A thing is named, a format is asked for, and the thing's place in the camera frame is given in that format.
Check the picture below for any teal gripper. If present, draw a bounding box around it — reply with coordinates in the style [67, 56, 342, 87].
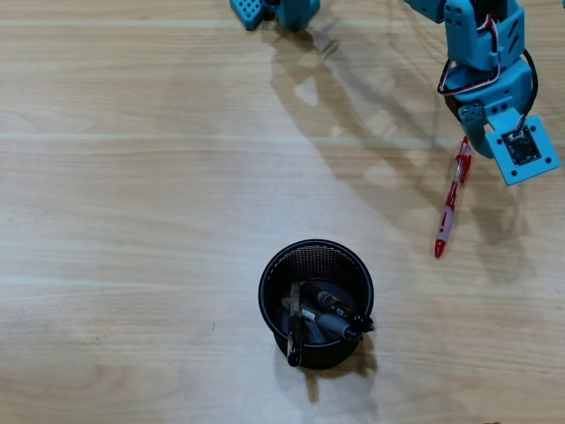
[441, 57, 534, 160]

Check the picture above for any red retractable pen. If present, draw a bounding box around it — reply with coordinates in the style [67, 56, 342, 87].
[434, 135, 472, 260]

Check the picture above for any black barrel labelled pen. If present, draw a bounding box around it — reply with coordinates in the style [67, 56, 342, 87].
[299, 281, 376, 333]

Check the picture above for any grey grip retractable pen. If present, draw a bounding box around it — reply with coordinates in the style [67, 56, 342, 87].
[281, 296, 364, 342]

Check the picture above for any clear pen with black cap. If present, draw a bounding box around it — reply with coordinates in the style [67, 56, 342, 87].
[286, 282, 304, 367]

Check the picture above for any black mesh pen holder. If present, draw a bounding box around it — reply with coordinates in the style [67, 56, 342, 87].
[258, 238, 375, 371]

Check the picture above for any teal perforated clamp block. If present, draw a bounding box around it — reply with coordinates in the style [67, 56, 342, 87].
[229, 0, 277, 31]

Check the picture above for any red white black servo wire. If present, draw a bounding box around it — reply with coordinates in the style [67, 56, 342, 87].
[436, 12, 503, 97]

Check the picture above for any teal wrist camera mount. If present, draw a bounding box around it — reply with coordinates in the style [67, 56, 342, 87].
[484, 108, 562, 186]

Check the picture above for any black camera cable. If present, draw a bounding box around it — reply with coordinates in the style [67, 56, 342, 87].
[519, 47, 540, 130]

